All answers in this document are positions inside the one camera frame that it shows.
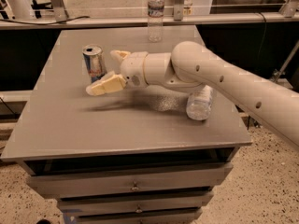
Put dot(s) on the upright clear water bottle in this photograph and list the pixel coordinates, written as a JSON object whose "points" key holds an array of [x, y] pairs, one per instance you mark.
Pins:
{"points": [[155, 20]]}

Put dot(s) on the bottom grey drawer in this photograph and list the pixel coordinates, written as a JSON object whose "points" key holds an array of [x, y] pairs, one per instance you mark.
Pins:
{"points": [[151, 217]]}

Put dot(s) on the grey drawer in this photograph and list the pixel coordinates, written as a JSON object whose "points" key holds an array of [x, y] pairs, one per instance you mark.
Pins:
{"points": [[139, 203], [151, 217], [130, 181]]}

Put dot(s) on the middle grey drawer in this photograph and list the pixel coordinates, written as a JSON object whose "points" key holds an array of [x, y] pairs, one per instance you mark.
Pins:
{"points": [[139, 203]]}

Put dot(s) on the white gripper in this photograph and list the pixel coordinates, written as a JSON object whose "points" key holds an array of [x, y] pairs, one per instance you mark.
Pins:
{"points": [[133, 68]]}

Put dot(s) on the top grey drawer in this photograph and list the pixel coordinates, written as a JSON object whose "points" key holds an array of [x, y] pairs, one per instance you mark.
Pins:
{"points": [[130, 181]]}

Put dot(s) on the grey metal railing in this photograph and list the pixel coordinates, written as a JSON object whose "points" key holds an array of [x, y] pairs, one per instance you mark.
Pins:
{"points": [[88, 23]]}

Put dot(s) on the lying clear plastic bottle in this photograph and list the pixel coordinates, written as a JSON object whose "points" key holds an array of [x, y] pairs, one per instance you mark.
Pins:
{"points": [[199, 104]]}

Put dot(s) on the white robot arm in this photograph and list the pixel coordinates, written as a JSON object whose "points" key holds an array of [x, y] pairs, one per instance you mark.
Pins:
{"points": [[189, 67]]}

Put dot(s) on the Red Bull can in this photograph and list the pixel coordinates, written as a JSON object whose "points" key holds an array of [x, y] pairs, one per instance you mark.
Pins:
{"points": [[95, 63]]}

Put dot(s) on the grey drawer cabinet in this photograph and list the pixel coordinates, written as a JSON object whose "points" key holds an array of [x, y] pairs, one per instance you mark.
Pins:
{"points": [[63, 130]]}

